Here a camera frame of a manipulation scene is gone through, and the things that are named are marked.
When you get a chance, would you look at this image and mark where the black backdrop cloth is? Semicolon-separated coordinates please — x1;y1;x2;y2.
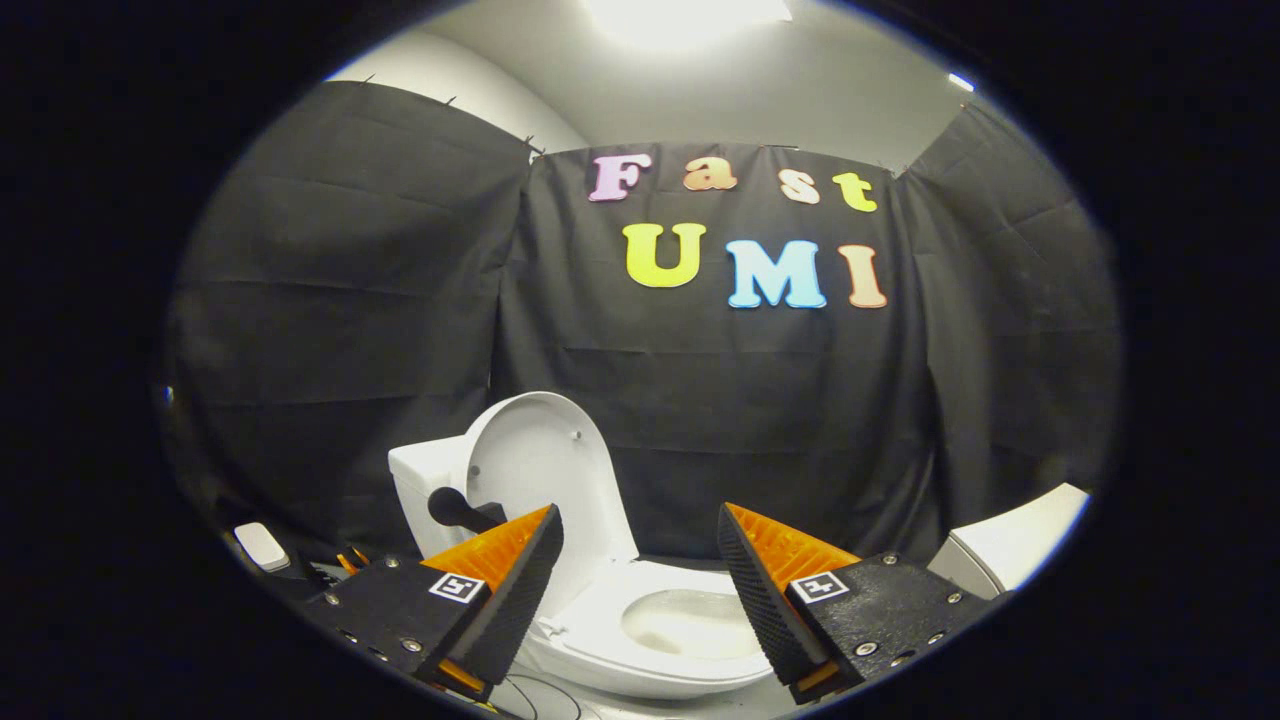
160;80;1121;566

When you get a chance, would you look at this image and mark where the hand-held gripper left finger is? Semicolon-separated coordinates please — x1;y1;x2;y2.
300;503;566;706

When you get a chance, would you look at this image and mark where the white drawer cabinet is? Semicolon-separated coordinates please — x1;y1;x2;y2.
928;483;1091;601

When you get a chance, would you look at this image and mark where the small white device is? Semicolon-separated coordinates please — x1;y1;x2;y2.
233;521;292;573

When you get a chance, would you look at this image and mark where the white ceramic toilet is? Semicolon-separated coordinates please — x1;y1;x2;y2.
388;435;776;701

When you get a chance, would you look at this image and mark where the black round lid handle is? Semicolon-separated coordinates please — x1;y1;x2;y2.
428;487;506;534

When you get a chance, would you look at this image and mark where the ceiling light panel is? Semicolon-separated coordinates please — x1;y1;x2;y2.
585;0;793;51

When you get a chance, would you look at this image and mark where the white toilet lid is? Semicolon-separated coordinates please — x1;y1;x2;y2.
463;391;641;621

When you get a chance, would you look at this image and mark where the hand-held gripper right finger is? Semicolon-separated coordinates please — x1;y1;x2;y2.
716;502;1011;709

